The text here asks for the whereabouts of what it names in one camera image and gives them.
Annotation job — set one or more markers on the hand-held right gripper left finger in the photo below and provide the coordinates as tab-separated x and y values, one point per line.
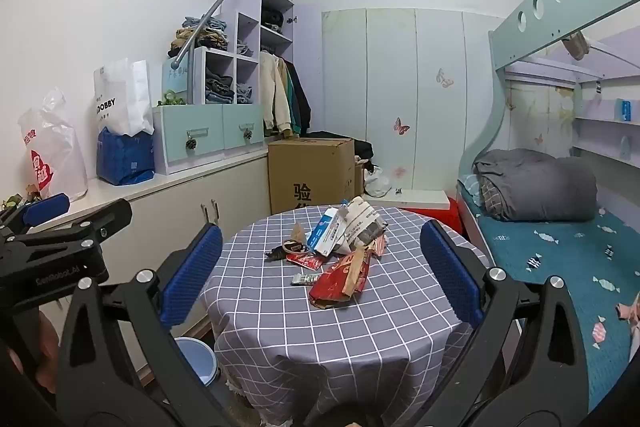
192	277

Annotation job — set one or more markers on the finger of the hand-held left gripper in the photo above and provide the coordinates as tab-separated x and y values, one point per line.
85	222
46	209

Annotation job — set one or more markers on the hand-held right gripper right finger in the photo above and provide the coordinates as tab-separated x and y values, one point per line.
450	277

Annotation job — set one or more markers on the orange red wrapper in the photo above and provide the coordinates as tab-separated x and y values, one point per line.
377	248

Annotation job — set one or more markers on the blue plastic bin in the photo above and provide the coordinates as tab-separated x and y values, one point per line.
197	364

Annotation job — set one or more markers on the large red snack bag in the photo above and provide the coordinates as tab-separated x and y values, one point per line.
340	282

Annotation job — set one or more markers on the small silver wrapper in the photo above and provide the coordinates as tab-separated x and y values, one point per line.
305	279

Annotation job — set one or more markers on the small red packet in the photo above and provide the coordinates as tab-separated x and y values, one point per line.
306	261

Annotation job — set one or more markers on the blue white toothpaste box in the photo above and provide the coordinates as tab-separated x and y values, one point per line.
325	232

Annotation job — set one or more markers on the person's left hand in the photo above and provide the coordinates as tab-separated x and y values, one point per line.
50	347

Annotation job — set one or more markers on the red plastic stool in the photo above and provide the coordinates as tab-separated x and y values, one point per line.
440	217

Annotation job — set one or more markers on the white red printed plastic bag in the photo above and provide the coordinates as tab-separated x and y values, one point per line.
52	147

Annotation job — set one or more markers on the blue woven bag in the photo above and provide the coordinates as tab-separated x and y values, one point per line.
125	157

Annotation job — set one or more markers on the cream long low cabinet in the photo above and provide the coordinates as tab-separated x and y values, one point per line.
165	202

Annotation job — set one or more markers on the white low platform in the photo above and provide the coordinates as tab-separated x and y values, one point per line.
425	198

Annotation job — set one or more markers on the blue plaid pillow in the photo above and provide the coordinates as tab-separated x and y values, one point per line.
470	192

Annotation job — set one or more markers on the teal printed bedsheet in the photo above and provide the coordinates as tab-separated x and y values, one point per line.
550	267

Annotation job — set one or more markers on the table with checked cloth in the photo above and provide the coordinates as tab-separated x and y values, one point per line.
280	327

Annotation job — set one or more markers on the faded pink flower sticker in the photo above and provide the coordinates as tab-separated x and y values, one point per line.
400	173

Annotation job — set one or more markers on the white crumpled plastic bag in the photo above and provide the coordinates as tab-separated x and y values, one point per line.
377	182

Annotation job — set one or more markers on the grey duvet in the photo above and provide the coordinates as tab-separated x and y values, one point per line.
535	184

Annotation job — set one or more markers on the white paper bag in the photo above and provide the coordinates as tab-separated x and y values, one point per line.
122	102

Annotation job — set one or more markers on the mint drawer unit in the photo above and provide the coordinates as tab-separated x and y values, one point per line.
200	132

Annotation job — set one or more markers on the green artificial plant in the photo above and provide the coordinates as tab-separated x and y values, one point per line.
170	99

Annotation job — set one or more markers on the black clothes heap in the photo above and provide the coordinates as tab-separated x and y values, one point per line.
362	149

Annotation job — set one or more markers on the large cardboard box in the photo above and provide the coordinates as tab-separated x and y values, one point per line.
310	172

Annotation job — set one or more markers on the red butterfly sticker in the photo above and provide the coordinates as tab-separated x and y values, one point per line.
401	126

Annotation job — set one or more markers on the folded dark jeans stack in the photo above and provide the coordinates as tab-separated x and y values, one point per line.
220	87

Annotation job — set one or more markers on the folded blue jeans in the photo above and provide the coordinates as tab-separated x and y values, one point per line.
246	93

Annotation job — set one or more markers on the cream butterfly sticker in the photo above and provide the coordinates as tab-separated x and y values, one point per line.
444	78

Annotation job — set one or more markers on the green hanging jacket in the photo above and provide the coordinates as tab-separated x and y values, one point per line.
292	102

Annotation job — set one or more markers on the cream hanging jacket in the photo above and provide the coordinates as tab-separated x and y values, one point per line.
274	92

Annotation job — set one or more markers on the dark hanging jacket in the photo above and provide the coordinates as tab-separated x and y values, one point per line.
303	102

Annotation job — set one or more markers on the white wardrobe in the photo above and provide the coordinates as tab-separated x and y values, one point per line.
390	72

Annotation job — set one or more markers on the pile of folded clothes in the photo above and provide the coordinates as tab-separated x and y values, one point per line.
205	37

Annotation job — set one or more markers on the folded grey clothes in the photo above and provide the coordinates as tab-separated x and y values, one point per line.
244	49

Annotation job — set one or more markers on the small blue box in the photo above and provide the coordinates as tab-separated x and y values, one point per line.
626	111

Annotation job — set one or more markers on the lilac cube shelf unit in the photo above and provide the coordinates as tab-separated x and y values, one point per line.
250	32

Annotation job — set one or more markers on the grey metal handrail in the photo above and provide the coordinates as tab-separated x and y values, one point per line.
220	4

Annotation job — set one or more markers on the grey hanging object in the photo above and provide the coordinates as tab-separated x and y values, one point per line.
576	46

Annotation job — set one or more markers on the folded black clothes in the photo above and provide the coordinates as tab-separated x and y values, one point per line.
272	19

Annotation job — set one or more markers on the lilac wall shelf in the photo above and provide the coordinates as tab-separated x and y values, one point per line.
605	127

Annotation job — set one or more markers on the mint bunk bed frame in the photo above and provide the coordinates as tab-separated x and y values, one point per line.
530	14

